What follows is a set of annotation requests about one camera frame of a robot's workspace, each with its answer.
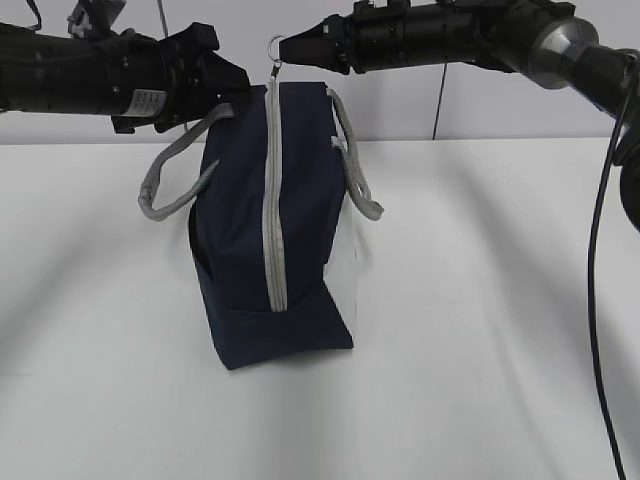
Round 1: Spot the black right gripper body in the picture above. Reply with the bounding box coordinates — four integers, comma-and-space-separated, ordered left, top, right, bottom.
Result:
320, 1, 479, 74

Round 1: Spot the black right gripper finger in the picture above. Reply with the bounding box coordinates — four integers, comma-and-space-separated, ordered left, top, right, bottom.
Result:
279, 25, 345, 70

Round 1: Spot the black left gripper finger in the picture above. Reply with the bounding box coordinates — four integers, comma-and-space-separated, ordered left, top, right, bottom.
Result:
199, 52, 251, 100
162, 22, 220, 58

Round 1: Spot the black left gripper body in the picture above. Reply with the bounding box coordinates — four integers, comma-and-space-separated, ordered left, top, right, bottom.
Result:
111, 30, 219, 134

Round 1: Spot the metal zipper pull ring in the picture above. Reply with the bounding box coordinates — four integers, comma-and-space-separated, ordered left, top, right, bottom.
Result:
266, 33, 288, 81

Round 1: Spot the navy lunch bag grey trim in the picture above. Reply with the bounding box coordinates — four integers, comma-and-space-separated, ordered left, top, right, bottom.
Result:
138, 81, 383, 370

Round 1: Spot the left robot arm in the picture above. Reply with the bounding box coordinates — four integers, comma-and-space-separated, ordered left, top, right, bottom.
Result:
1, 22, 251, 134

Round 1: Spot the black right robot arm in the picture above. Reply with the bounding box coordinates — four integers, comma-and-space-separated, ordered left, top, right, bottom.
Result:
279, 1, 639, 226

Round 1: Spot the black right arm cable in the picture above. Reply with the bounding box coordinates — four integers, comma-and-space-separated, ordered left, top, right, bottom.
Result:
587, 47, 640, 480

